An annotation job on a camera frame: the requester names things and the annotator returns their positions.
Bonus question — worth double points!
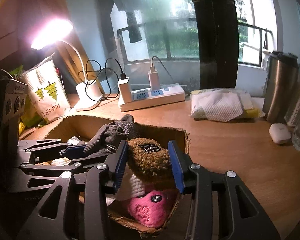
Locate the white cloth towel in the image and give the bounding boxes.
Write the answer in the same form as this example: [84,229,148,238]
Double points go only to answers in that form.
[106,172,146,206]

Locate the white earbuds case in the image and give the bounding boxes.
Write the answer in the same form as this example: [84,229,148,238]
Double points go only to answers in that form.
[269,123,291,145]

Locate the wet wipes pack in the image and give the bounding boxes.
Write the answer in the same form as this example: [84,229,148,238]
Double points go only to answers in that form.
[190,88,265,122]

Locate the pink plush toy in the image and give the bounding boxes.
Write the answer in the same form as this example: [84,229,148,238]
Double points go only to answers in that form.
[123,189,178,229]

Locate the paper cup bag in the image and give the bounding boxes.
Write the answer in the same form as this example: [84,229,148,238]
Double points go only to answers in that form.
[21,55,70,123]

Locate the dark grey glove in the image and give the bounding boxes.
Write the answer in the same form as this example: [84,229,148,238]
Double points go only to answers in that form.
[83,114,139,156]

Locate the cardboard box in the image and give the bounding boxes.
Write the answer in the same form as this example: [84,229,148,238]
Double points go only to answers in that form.
[45,115,190,239]

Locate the steel travel mug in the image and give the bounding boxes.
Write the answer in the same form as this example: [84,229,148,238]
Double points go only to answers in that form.
[263,50,300,124]

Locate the white charger with black cable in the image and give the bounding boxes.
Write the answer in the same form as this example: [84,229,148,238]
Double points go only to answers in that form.
[78,57,133,104]

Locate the brown plush toy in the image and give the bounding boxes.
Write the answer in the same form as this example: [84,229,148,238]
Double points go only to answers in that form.
[127,138,173,184]

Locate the green snack bag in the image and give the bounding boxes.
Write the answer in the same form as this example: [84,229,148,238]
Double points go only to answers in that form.
[9,65,45,135]

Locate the hanging dark clothes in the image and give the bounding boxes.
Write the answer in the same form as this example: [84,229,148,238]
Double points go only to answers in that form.
[96,0,142,53]

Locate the white power strip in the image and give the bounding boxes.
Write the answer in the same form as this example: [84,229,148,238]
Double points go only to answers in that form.
[118,83,185,112]

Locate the white desk lamp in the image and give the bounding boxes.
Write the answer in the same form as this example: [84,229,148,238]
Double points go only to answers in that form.
[31,18,103,112]

